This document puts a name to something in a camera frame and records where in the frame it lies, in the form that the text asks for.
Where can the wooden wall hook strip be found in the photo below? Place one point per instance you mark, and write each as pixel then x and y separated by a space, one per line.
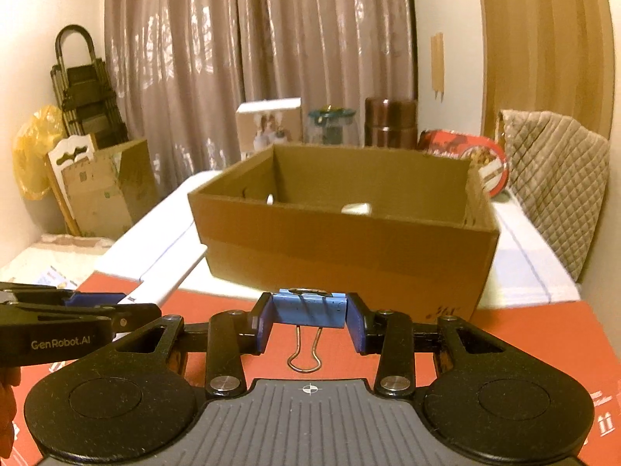
pixel 437 70

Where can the glass jar with teal lid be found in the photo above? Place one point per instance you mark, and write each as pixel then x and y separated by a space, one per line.
pixel 332 125

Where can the beige curtain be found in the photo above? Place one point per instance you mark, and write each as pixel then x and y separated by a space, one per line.
pixel 181 68

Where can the black folding hand trolley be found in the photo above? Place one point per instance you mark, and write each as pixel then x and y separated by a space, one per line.
pixel 85 96

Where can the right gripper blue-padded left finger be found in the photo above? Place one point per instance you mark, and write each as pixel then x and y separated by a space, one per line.
pixel 231 335

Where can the red beef rice meal box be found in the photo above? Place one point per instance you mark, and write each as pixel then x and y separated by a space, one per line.
pixel 485 154

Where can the cream three-pin plug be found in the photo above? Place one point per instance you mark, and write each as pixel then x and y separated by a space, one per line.
pixel 359 209

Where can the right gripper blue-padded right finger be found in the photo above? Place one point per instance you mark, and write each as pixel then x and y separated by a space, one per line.
pixel 390 335

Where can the quilted beige chair cover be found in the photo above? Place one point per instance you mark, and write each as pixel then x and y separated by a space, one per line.
pixel 558 173

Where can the white product box with photo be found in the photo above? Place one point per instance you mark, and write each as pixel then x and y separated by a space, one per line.
pixel 266 122

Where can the stacked flat cardboard boxes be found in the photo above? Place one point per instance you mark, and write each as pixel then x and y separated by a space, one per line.
pixel 113 191

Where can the wooden door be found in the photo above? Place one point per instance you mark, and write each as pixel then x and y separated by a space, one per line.
pixel 549 55

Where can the brown thermos container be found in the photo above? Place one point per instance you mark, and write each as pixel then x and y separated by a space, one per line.
pixel 391 123

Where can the brown cardboard box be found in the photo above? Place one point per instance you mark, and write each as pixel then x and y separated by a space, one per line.
pixel 274 221

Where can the person's left hand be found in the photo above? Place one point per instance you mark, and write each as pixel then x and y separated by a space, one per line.
pixel 9 379

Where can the white carved wooden board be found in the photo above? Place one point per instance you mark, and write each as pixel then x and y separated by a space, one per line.
pixel 59 163

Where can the long white remote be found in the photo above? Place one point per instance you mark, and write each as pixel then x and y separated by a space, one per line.
pixel 166 276

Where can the yellow plastic bag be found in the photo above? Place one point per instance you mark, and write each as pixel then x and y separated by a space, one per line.
pixel 36 138

